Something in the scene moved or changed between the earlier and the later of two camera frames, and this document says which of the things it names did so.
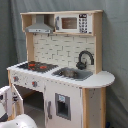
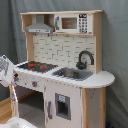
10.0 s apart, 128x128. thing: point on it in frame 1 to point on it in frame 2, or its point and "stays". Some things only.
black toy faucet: [82, 65] stays
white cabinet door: [62, 106] stays
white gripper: [6, 102] to [7, 70]
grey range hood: [39, 26] stays
